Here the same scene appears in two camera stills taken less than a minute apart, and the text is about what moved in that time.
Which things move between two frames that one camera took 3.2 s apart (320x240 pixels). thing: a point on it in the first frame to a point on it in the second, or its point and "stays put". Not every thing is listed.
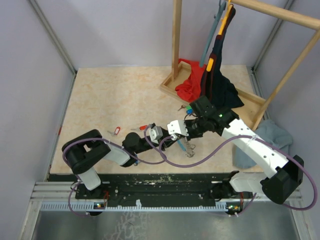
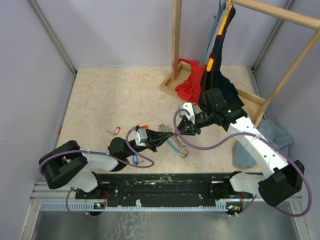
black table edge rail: (148, 188) stays put
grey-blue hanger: (222, 5) stays put
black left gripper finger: (167, 143) to (153, 144)
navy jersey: (220, 90) stays put
